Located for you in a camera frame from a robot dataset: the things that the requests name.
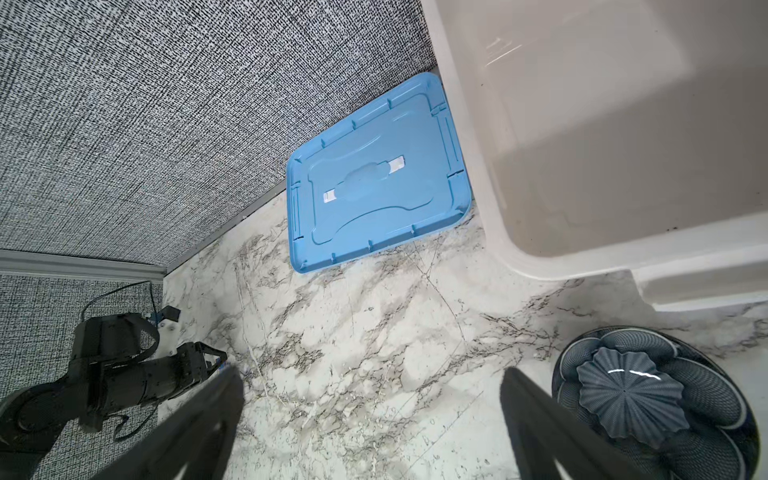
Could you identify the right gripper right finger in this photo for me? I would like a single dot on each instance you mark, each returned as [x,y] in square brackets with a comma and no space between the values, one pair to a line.
[546,438]

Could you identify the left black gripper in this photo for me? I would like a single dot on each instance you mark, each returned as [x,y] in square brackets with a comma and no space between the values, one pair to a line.
[196,363]

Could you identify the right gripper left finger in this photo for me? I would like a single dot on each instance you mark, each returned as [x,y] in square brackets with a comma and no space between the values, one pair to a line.
[195,442]

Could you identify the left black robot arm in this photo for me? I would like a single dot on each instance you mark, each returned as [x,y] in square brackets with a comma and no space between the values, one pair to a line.
[117,362]

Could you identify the dark patterned ceramic bowl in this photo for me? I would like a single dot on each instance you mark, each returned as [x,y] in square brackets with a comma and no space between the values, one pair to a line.
[666,406]

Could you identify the blue plastic bin lid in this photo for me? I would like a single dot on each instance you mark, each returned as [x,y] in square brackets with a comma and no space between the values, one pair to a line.
[388,174]

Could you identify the white plastic storage bin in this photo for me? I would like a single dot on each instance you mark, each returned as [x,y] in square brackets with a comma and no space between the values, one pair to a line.
[605,136]

